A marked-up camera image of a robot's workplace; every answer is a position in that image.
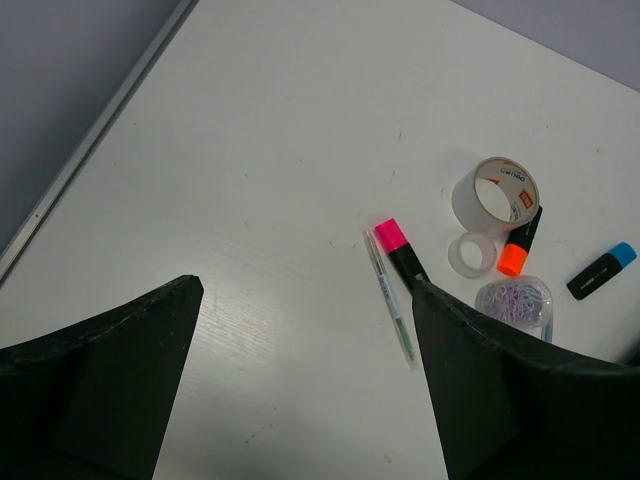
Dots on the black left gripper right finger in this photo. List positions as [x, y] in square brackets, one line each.
[510, 406]

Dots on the aluminium table edge rail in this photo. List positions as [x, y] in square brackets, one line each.
[68, 68]

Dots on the blue cap black highlighter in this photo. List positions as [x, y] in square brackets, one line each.
[601, 270]

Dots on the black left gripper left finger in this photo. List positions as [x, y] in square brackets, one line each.
[93, 400]

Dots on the green thin pen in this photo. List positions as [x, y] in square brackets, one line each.
[391, 302]

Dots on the large clear tape roll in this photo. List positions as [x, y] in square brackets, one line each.
[495, 197]

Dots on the pink cap black highlighter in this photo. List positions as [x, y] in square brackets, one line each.
[401, 254]

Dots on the orange cap black highlighter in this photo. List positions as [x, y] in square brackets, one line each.
[517, 247]

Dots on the small clear tape roll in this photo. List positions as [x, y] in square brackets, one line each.
[472, 255]

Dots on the clear box of paperclips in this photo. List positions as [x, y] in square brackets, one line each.
[522, 302]

